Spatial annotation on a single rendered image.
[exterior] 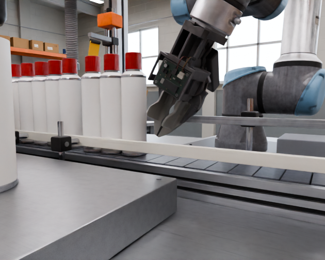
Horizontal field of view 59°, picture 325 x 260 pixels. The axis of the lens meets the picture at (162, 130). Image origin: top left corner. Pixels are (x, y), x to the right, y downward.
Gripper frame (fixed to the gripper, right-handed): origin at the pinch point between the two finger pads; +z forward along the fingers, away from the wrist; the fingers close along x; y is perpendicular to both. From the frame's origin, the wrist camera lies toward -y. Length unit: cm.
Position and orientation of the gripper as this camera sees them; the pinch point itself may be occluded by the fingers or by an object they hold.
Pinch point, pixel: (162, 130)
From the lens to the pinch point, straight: 55.3
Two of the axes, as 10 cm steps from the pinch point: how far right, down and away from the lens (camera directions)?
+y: -5.1, 0.9, -8.6
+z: -4.3, 8.3, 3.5
